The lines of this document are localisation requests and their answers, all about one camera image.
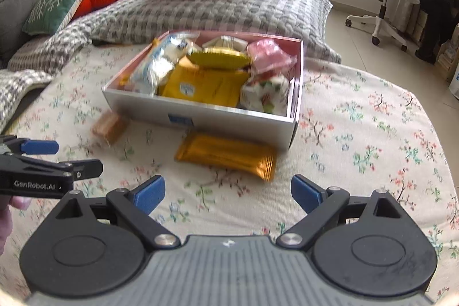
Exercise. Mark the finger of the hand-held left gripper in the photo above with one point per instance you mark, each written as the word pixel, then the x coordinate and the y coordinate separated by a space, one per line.
pixel 84 169
pixel 39 147

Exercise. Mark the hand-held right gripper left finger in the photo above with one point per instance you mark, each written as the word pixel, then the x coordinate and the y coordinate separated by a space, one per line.
pixel 150 193

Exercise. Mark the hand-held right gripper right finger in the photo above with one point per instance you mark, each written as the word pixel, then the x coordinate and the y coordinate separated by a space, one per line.
pixel 306 193

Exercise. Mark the small brown snack packet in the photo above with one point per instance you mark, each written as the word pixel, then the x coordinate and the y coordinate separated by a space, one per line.
pixel 109 126

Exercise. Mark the golden brown bar packet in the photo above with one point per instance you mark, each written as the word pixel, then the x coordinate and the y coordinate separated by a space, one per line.
pixel 226 153

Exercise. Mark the pink lined silver box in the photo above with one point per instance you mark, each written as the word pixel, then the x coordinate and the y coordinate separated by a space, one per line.
pixel 222 117

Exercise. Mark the white green printed snack packet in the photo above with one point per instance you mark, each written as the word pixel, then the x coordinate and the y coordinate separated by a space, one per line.
pixel 263 92

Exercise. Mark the yellow brown print snack packet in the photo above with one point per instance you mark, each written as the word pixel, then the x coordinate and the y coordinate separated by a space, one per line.
pixel 204 85

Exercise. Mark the white blue snack packet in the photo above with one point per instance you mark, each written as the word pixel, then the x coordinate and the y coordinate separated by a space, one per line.
pixel 157 69

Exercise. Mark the plain yellow snack packet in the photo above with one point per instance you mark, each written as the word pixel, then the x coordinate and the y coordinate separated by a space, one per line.
pixel 185 64

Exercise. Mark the pink snack packet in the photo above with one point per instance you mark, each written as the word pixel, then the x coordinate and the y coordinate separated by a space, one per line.
pixel 269 53

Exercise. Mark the yellow blue label snack packet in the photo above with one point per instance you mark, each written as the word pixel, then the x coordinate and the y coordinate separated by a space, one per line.
pixel 218 58

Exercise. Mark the beige printed snack packet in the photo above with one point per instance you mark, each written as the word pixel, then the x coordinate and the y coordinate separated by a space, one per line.
pixel 226 41

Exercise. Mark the person's left hand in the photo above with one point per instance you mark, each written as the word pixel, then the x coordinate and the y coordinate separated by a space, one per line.
pixel 5 220

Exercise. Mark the floral tablecloth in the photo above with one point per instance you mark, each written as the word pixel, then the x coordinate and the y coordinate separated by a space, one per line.
pixel 358 130

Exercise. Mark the white shopping bag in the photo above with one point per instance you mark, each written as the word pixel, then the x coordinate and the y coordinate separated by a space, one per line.
pixel 455 83

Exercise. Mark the stack of boxes under desk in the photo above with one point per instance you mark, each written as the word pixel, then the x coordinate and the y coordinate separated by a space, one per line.
pixel 448 58

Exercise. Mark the grey checked blanket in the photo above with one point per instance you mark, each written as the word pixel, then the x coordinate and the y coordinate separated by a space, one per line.
pixel 215 8

